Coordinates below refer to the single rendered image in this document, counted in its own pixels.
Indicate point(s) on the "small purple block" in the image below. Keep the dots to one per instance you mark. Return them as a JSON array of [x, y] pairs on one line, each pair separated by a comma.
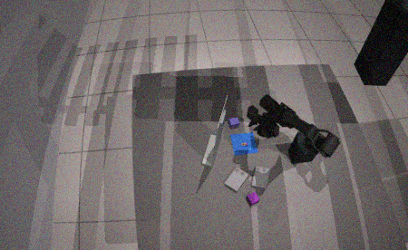
[[233, 122], [253, 198]]

